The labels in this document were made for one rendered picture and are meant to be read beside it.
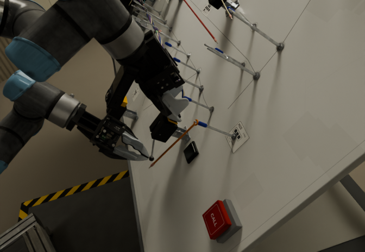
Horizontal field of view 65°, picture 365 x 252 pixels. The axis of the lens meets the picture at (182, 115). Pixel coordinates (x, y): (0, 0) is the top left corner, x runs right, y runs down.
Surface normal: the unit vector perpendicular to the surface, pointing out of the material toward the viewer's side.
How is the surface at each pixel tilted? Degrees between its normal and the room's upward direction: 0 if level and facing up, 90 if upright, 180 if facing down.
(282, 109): 45
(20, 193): 0
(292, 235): 0
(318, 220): 0
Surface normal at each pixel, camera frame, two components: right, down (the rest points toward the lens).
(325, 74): -0.79, -0.31
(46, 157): -0.15, -0.73
